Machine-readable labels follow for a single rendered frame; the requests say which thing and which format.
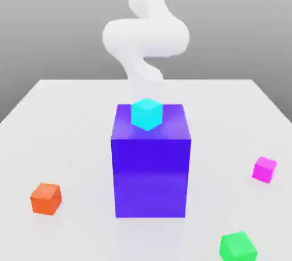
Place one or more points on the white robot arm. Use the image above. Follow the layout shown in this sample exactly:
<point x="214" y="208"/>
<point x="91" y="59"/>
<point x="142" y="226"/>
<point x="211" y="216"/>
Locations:
<point x="146" y="37"/>

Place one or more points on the small cyan cube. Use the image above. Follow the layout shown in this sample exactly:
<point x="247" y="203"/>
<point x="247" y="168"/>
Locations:
<point x="147" y="114"/>

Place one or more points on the small magenta cube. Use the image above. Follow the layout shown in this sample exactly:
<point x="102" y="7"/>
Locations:
<point x="264" y="169"/>

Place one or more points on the small orange cube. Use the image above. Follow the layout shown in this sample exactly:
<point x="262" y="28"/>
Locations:
<point x="45" y="199"/>

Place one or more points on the small green cube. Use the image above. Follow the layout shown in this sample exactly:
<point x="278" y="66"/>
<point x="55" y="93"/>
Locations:
<point x="237" y="247"/>

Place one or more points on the large purple box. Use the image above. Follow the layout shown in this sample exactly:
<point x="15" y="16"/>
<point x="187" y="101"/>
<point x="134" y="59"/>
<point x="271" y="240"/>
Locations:
<point x="149" y="174"/>

